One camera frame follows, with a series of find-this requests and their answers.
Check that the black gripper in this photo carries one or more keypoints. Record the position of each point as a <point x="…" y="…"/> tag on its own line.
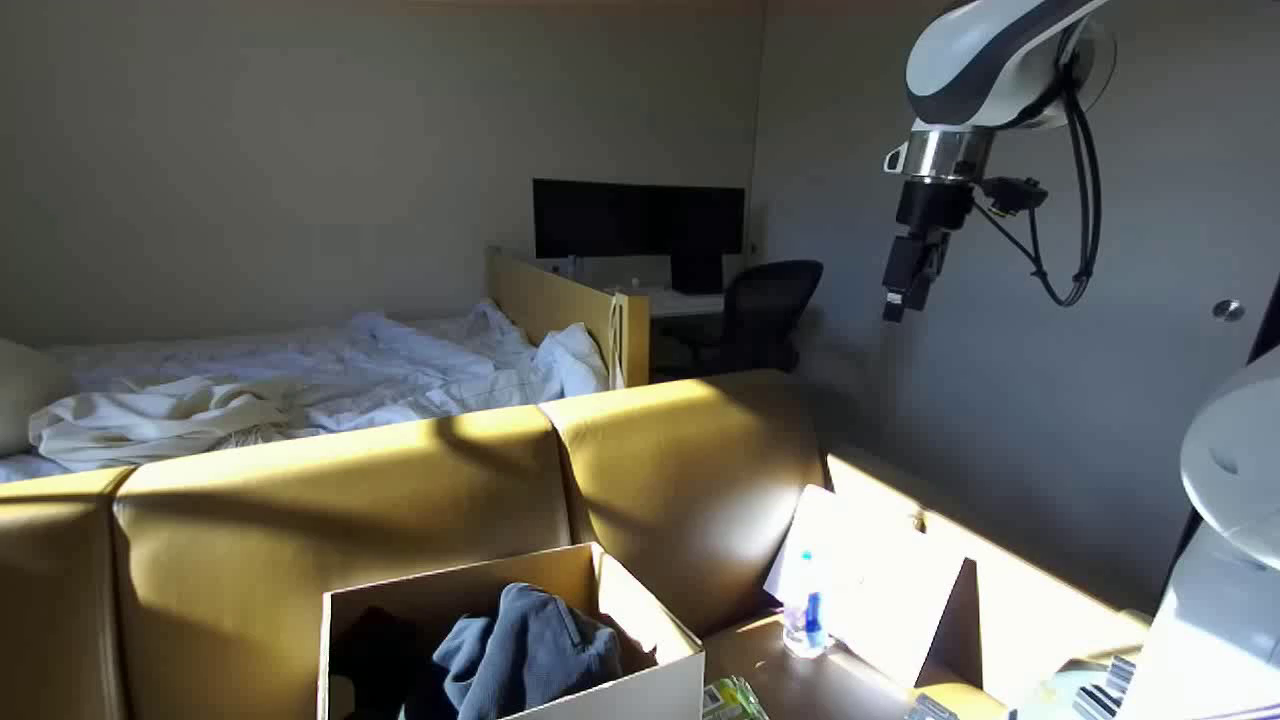
<point x="930" y="205"/>

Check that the black hooded sweatshirt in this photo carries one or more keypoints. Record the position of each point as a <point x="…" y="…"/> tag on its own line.
<point x="520" y="654"/>

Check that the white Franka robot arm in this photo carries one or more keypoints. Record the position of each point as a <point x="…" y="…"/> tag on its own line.
<point x="987" y="60"/>

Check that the tan leather couch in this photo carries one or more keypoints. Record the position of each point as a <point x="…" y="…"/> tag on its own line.
<point x="267" y="533"/>

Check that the black office chair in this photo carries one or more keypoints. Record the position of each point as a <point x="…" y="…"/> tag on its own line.
<point x="766" y="313"/>

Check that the white desk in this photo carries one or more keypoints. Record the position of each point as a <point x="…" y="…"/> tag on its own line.
<point x="684" y="305"/>

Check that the right open cardboard box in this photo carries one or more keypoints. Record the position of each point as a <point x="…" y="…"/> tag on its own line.
<point x="880" y="574"/>

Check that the open cardboard box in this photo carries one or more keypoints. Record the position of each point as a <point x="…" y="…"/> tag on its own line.
<point x="880" y="574"/>
<point x="647" y="692"/>

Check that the black computer monitor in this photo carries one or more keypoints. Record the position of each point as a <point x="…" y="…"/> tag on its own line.
<point x="624" y="220"/>

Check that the silver door knob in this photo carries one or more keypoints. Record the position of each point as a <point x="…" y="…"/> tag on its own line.
<point x="1226" y="311"/>

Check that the small blue label bottle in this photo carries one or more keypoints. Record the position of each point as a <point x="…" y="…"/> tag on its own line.
<point x="807" y="613"/>

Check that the white barcode labelled item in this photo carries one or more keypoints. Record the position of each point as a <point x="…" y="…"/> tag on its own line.
<point x="1087" y="691"/>

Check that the small green packet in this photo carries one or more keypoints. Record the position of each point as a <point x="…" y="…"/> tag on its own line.
<point x="732" y="697"/>

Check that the rumpled white bed sheets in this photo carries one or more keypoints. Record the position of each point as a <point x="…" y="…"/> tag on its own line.
<point x="332" y="383"/>

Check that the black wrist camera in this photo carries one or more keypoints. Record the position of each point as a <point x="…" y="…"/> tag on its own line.
<point x="1017" y="193"/>

